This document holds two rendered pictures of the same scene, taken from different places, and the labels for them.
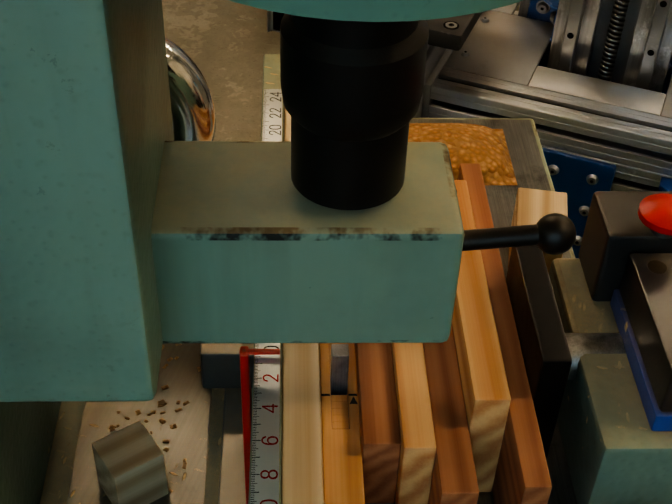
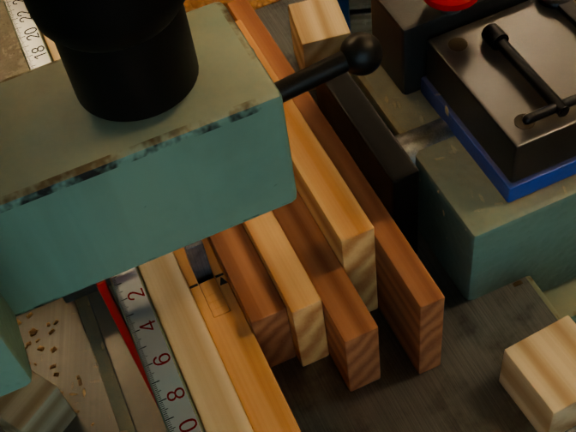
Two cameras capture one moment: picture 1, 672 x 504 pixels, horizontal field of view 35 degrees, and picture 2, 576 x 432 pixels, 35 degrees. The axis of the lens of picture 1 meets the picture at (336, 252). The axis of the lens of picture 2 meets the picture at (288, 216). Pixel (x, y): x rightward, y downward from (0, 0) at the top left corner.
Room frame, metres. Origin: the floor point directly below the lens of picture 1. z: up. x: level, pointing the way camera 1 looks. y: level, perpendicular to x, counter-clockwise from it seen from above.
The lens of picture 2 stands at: (0.10, 0.01, 1.32)
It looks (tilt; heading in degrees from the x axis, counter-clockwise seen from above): 52 degrees down; 347
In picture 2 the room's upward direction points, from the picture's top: 10 degrees counter-clockwise
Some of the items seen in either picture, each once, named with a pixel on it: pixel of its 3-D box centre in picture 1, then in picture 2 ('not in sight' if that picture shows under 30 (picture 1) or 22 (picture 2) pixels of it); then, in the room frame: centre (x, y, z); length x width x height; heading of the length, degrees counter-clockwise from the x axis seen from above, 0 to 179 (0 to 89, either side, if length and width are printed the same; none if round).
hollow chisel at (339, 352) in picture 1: (338, 382); (201, 267); (0.37, 0.00, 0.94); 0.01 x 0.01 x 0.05; 3
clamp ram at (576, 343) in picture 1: (583, 356); (416, 152); (0.39, -0.13, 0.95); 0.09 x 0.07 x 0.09; 3
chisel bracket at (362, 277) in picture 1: (302, 250); (118, 165); (0.38, 0.02, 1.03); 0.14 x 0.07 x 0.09; 93
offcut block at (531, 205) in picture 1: (537, 233); (321, 43); (0.53, -0.13, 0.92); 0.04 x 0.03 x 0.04; 173
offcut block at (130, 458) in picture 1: (130, 469); (31, 411); (0.40, 0.12, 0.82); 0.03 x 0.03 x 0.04; 37
